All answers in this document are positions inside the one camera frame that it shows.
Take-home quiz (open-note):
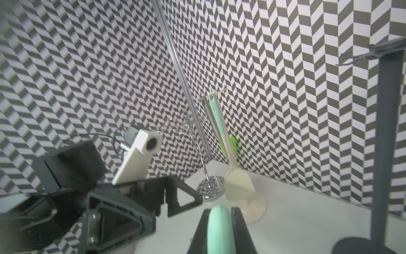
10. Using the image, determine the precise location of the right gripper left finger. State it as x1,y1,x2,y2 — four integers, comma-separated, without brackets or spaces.
187,208,211,254

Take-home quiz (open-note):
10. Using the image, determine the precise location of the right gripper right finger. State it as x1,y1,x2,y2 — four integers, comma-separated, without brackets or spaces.
231,207,258,254

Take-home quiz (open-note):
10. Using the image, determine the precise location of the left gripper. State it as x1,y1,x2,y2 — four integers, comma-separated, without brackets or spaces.
32,141,203,254

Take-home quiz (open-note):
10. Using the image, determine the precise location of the grey spatula mint handle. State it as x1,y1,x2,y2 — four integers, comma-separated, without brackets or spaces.
207,205,237,254

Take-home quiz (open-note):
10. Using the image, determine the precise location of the dark grey utensil rack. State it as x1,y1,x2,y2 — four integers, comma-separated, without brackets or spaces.
332,37,406,254

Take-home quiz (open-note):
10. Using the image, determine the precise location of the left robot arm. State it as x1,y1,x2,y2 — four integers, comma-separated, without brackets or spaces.
1,130,203,254

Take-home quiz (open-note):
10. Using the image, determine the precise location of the cream utensil rack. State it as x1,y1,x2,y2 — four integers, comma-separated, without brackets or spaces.
201,88,267,223

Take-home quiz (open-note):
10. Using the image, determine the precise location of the cream wide turner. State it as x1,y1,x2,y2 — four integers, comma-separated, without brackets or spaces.
208,91,255,201

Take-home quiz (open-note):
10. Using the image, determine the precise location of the green plastic goblet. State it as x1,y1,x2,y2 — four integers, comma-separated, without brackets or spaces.
218,135,239,159

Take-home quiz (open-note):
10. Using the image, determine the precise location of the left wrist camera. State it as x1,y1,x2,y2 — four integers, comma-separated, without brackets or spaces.
112,126,163,185

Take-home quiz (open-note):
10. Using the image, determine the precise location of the chrome wire mug tree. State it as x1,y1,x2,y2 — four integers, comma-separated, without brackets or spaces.
156,112,225,202

